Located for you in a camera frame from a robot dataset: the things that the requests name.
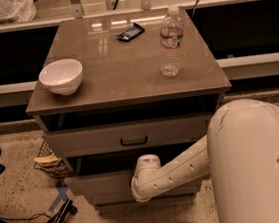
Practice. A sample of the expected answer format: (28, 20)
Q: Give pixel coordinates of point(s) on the grey drawer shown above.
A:
(111, 138)
(101, 185)

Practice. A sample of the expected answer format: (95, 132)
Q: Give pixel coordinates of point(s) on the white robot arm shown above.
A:
(241, 154)

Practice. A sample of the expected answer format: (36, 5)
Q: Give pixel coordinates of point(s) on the grey drawer cabinet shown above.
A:
(122, 82)

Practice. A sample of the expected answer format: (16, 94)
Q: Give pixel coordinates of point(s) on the dark blue snack packet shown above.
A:
(131, 33)

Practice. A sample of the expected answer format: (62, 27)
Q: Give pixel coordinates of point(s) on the clear plastic water bottle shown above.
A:
(171, 33)

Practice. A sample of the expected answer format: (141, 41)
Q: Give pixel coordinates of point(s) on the white bowl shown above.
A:
(62, 76)

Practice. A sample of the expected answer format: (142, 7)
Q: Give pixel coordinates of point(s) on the beige sponge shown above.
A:
(47, 161)

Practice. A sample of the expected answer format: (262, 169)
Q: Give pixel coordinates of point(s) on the white plastic bag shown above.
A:
(17, 11)

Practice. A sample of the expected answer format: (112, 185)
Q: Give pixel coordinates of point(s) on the wire basket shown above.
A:
(58, 171)

